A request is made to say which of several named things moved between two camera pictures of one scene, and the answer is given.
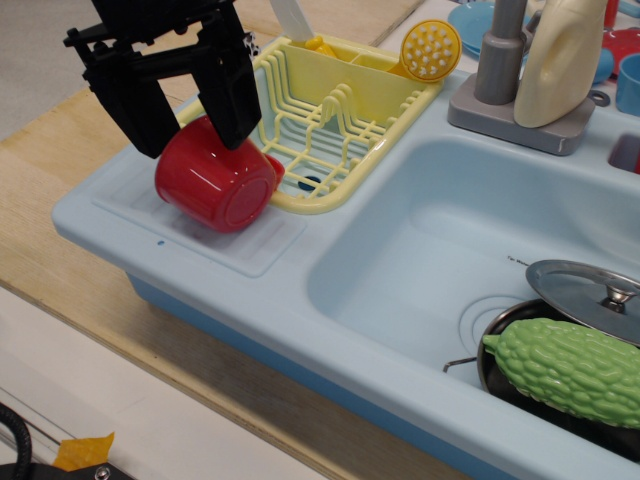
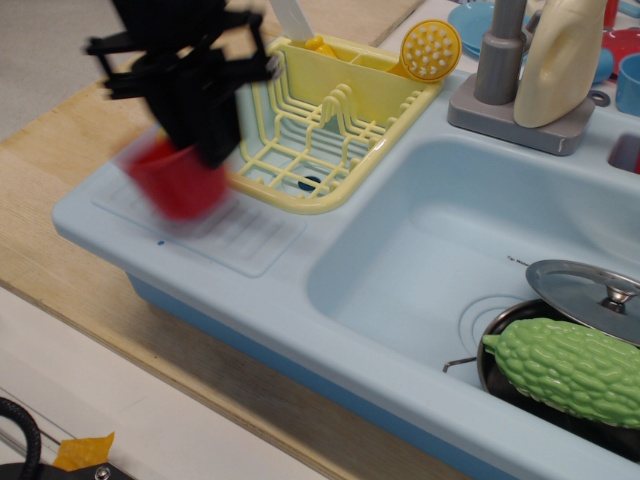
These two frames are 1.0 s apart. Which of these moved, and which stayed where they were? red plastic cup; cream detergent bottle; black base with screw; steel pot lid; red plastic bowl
Moved: red plastic cup
Stayed: red plastic bowl; cream detergent bottle; steel pot lid; black base with screw
